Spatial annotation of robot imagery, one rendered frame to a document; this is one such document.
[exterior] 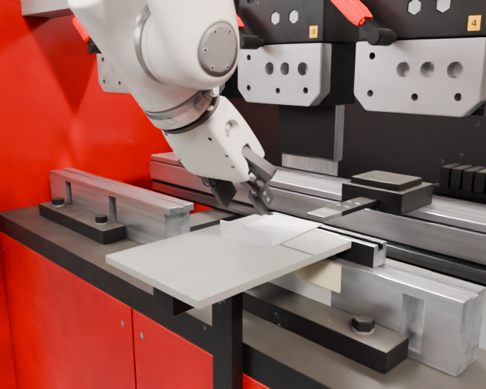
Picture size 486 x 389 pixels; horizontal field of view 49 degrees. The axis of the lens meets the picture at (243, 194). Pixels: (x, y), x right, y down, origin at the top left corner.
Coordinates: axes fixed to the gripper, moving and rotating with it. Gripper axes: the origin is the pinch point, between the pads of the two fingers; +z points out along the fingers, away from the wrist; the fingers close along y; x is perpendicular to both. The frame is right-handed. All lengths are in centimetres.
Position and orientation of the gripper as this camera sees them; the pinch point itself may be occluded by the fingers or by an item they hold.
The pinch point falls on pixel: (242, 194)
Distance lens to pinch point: 68.4
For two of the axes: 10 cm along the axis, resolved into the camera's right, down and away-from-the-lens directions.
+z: 4.0, 6.3, 6.7
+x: -4.7, 7.7, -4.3
